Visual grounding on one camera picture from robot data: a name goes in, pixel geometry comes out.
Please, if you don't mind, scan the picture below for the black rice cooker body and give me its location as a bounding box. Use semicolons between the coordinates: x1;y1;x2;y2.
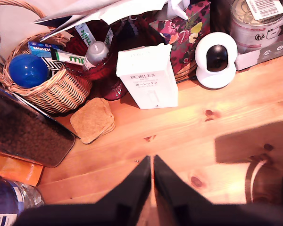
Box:
244;159;283;208

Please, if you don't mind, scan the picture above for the square cork coaster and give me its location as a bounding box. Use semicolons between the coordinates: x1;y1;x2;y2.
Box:
70;97;115;144
83;98;117;145

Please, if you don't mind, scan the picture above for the white Porlex box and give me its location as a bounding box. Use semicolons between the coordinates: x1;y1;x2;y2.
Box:
115;43;179;110

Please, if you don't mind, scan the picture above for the red glass vase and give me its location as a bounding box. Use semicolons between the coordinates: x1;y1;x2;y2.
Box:
65;20;129;101

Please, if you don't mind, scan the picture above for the orange packet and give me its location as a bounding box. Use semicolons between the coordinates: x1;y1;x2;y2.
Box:
0;152;45;187

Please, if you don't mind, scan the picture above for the woven wicker basket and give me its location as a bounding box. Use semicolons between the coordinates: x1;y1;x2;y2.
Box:
0;0;93;115

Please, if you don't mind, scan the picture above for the black speckled flat panel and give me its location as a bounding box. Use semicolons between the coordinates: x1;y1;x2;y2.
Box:
0;82;76;168

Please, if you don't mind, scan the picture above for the clear plastic water bottle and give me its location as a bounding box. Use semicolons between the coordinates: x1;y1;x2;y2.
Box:
0;176;45;226

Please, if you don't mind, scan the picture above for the grey capped small bottle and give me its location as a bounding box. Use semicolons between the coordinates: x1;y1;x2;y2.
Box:
85;41;110;67

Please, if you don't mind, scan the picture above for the white green milk tube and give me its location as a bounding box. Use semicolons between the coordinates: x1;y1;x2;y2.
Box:
49;48;91;70
74;23;93;48
103;27;114;46

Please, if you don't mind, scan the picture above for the black white patterned packet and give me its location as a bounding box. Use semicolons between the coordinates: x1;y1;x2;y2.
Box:
41;57;65;72

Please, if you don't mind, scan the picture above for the dark maroon bottle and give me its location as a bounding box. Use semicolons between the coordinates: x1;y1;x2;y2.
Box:
113;15;167;51

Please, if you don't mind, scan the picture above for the floral patterned box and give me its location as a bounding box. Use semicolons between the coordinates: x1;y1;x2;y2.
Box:
149;0;211;72

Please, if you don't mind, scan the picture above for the blue plastic ball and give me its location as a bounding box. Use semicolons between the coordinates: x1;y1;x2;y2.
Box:
8;53;50;89

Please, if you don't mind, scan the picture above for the grey white cardboard box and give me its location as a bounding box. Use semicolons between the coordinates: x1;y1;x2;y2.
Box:
234;35;283;71

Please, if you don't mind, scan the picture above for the blue cardboard medicine box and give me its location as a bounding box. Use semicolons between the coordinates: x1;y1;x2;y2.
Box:
27;41;66;58

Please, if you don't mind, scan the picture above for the tin can with barcode label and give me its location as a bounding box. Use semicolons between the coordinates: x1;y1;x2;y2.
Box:
230;0;283;54

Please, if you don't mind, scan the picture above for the white crumpled paper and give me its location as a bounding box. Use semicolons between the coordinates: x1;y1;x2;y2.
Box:
33;0;192;42

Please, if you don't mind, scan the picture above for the white round security camera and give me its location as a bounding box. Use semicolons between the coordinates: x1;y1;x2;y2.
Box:
194;32;238;89

